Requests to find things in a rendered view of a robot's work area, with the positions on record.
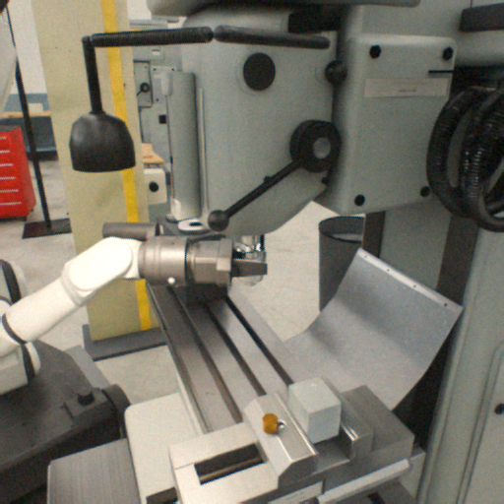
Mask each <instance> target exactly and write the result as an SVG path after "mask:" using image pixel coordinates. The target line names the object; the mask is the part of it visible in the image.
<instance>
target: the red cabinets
mask: <svg viewBox="0 0 504 504"><path fill-rule="evenodd" d="M35 205H36V197H35V193H34V189H33V184H32V175H31V171H30V166H29V160H28V156H27V151H26V146H25V142H24V137H23V132H22V125H11V126H0V218H8V217H22V221H27V220H28V218H27V216H28V215H29V214H30V213H31V212H33V208H34V207H35Z"/></svg>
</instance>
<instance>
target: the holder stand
mask: <svg viewBox="0 0 504 504"><path fill-rule="evenodd" d="M156 222H157V223H158V225H159V237H174V236H177V237H189V238H190V240H191V244H192V245H194V243H199V241H221V239H222V238H223V239H225V234H222V233H218V232H215V231H213V230H210V229H208V228H207V227H206V226H205V225H204V224H203V223H201V222H200V221H199V219H198V218H192V219H186V220H177V218H176V217H175V216H174V215H173V214H172V212H168V213H166V214H165V215H164V216H157V217H156ZM172 288H173V289H174V290H175V291H176V293H177V294H178V295H179V296H180V297H181V299H182V300H183V302H184V303H185V304H186V306H191V305H195V304H198V303H202V302H207V300H210V299H214V298H218V297H221V296H225V295H227V286H218V284H217V283H195V280H194V279H193V278H192V279H191V281H190V283H189V285H180V286H175V285H172Z"/></svg>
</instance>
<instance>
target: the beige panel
mask: <svg viewBox="0 0 504 504"><path fill-rule="evenodd" d="M31 11H32V16H33V22H34V27H35V32H36V38H37V43H38V49H39V55H40V61H41V66H42V72H43V77H44V82H45V87H46V94H47V99H48V104H49V110H50V115H51V121H52V126H53V133H54V138H55V144H56V149H57V154H58V159H59V166H60V171H61V176H62V182H64V183H63V187H65V193H66V198H67V205H68V210H69V216H70V221H71V226H72V231H73V238H74V243H75V248H76V254H77V256H79V255H80V254H82V253H83V252H85V251H87V250H88V249H90V248H91V247H93V246H95V245H96V244H98V243H99V242H101V241H103V240H104V239H103V234H101V229H102V228H103V225H104V223H105V222H150V220H149V210H148V199H147V190H146V180H145V171H144V161H143V151H142V141H141V131H140V121H139V111H138V102H137V92H136V82H135V73H134V63H133V52H132V46H121V47H120V46H119V47H99V48H97V47H96V48H95V51H96V56H95V57H96V60H97V62H96V63H98V64H97V66H98V67H97V68H98V73H99V75H98V76H99V79H100V87H101V95H102V104H103V109H104V111H106V112H107V113H113V114H114V115H116V116H117V117H119V118H120V119H122V120H123V121H125V123H126V125H127V128H128V130H129V132H130V134H131V138H132V140H133V142H134V151H135V160H136V161H137V165H135V166H133V167H130V168H127V170H122V171H116V172H106V173H84V172H78V171H75V170H73V165H72V160H71V154H70V148H69V142H70V136H71V129H72V123H73V122H75V121H76V120H77V119H78V118H79V117H80V116H81V115H83V114H86V113H89V111H91V106H90V100H89V99H90V98H89V92H88V90H89V89H88V84H87V78H86V76H87V75H86V74H87V73H86V70H85V68H86V67H85V64H84V63H85V61H84V60H85V59H84V58H83V57H84V54H83V53H84V52H83V50H84V49H83V48H82V47H83V46H82V43H81V38H82V36H84V35H90V36H92V35H93V34H94V33H104V32H129V31H130V24H129V14H128V4H127V0H31ZM86 310H87V315H88V320H89V324H84V325H82V329H83V341H84V350H85V351H86V353H87V354H88V355H89V356H90V358H91V359H92V360H93V362H95V361H99V360H104V359H108V358H112V357H116V356H120V355H124V354H128V353H133V352H138V351H142V350H146V349H150V348H155V347H162V346H166V342H165V340H164V337H163V335H162V331H161V329H160V326H159V324H158V320H157V317H156V315H155V312H154V310H153V307H152V305H151V303H150V300H149V297H148V295H147V291H146V280H141V281H133V282H126V281H123V280H119V279H116V280H115V281H113V282H112V283H110V284H108V285H107V286H105V287H102V288H101V289H99V290H98V291H97V292H96V294H95V295H94V300H92V301H91V303H89V304H88V305H86Z"/></svg>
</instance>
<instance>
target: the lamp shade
mask: <svg viewBox="0 0 504 504"><path fill-rule="evenodd" d="M69 148H70V154H71V160H72V165H73V170H75V171H78V172H84V173H106V172H116V171H122V170H127V168H130V167H133V166H135V165H137V161H136V160H135V151H134V142H133V140H132V138H131V134H130V132H129V130H128V128H127V125H126V123H125V121H123V120H122V119H120V118H119V117H117V116H116V115H114V114H113V113H107V112H106V111H99V112H93V111H89V113H86V114H83V115H81V116H80V117H79V118H78V119H77V120H76V121H75V122H73V123H72V129H71V136H70V142H69Z"/></svg>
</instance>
